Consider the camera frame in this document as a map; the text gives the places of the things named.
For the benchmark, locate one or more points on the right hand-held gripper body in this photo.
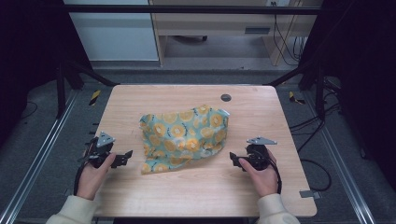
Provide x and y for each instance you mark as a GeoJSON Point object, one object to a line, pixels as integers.
{"type": "Point", "coordinates": [258, 155]}

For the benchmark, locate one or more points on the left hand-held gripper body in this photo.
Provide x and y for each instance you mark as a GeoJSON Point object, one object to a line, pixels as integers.
{"type": "Point", "coordinates": [100, 148]}

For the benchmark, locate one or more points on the teal cloth with orange print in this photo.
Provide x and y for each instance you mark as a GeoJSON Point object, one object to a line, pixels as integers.
{"type": "Point", "coordinates": [183, 137]}

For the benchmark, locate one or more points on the person's right hand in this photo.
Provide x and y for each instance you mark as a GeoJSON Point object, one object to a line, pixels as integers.
{"type": "Point", "coordinates": [264, 182]}

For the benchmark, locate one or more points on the person's left hand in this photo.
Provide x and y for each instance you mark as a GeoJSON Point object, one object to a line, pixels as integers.
{"type": "Point", "coordinates": [90, 182]}

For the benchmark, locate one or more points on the yellow black striped tape piece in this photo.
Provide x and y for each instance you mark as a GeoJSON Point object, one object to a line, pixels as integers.
{"type": "Point", "coordinates": [294, 98]}
{"type": "Point", "coordinates": [95, 97]}

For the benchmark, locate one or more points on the grey round table grommet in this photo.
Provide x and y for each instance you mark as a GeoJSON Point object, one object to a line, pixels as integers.
{"type": "Point", "coordinates": [226, 97]}

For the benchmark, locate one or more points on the white cabinet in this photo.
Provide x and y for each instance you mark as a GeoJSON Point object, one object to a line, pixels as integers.
{"type": "Point", "coordinates": [115, 37]}

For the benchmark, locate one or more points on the black curtain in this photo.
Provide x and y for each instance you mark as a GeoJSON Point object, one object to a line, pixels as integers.
{"type": "Point", "coordinates": [28, 46]}
{"type": "Point", "coordinates": [364, 62]}

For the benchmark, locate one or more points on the light wooden desk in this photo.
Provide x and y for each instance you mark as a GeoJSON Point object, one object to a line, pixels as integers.
{"type": "Point", "coordinates": [218, 23]}

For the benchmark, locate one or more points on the aluminium floor rail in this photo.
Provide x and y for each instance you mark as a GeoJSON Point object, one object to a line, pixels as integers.
{"type": "Point", "coordinates": [37, 155]}
{"type": "Point", "coordinates": [342, 165]}

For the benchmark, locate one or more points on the grey metal table bracket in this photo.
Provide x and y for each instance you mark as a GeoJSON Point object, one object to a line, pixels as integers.
{"type": "Point", "coordinates": [309, 194]}

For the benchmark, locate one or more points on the black metal frame stand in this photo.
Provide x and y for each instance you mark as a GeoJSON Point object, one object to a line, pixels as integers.
{"type": "Point", "coordinates": [319, 93]}
{"type": "Point", "coordinates": [61, 90]}

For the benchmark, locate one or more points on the black horizontal frame bar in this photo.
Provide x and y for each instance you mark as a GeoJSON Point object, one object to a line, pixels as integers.
{"type": "Point", "coordinates": [186, 9]}

